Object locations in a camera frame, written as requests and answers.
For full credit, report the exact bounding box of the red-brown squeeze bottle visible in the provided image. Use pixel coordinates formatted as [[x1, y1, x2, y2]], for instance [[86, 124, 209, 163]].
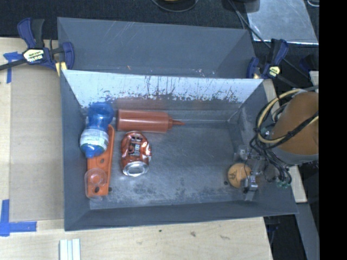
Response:
[[115, 108, 187, 134]]

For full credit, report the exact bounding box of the blue plastic bottle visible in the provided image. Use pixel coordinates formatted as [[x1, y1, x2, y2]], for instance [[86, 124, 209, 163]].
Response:
[[79, 101, 115, 159]]

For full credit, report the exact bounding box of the orange flat bracket with holes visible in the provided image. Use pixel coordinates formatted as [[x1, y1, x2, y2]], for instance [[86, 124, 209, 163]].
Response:
[[86, 123, 115, 199]]

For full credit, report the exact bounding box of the clear plastic shell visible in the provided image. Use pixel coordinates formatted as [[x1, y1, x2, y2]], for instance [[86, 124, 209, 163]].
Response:
[[84, 167, 108, 198]]

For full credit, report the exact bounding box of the crushed orange drink can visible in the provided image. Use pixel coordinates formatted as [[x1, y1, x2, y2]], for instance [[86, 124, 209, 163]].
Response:
[[120, 130, 153, 178]]

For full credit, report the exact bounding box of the orange round disc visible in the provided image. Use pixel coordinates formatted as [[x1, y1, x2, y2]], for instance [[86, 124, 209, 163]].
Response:
[[227, 162, 253, 189]]

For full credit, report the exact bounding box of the grey metal bin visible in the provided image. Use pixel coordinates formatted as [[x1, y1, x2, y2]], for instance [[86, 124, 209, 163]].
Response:
[[56, 16, 299, 232]]

